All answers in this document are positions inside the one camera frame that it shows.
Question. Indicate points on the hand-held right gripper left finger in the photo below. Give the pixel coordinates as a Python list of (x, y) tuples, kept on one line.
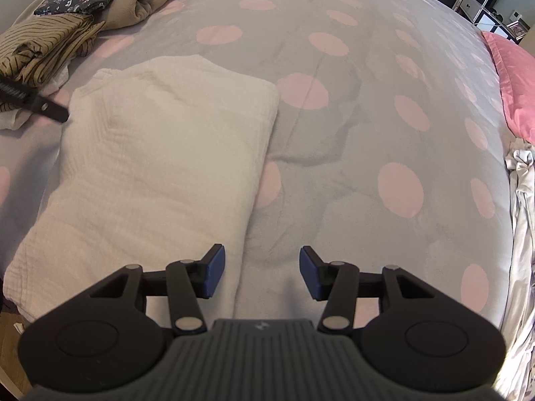
[(215, 269)]

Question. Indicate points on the small photo frame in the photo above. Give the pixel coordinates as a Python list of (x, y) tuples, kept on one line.
[(519, 29)]

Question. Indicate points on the white nightstand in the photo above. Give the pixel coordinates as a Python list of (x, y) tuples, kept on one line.
[(470, 8)]

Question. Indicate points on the pink pillow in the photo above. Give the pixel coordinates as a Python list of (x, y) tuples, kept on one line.
[(518, 92)]

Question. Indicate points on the pile of unfolded clothes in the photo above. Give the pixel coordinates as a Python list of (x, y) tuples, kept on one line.
[(520, 259)]

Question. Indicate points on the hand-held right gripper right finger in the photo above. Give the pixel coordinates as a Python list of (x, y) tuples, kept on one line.
[(309, 275)]

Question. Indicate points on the tan striped garment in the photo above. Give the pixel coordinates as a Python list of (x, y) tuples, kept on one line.
[(41, 46)]

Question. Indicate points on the polka dot bed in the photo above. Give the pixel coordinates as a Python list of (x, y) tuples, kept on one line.
[(355, 133)]

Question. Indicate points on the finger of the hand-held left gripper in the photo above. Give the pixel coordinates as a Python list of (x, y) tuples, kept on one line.
[(37, 102)]

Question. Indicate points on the white textured muslin garment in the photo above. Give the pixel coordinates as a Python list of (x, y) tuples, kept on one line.
[(146, 154)]

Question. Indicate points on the small white garment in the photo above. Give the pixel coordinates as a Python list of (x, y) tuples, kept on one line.
[(12, 121)]

